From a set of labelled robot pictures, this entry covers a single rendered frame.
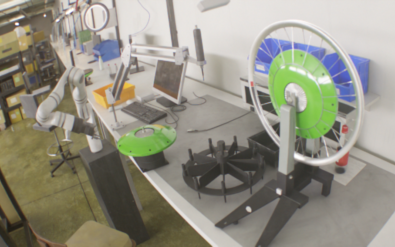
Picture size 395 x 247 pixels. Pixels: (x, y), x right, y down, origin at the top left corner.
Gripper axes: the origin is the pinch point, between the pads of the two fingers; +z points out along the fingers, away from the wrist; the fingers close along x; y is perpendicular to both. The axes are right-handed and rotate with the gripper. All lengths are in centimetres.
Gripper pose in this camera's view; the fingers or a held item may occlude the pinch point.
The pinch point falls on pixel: (102, 138)
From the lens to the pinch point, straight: 151.2
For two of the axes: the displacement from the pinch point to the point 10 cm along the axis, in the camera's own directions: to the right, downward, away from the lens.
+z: 7.8, 2.7, 5.6
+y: 3.9, -9.1, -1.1
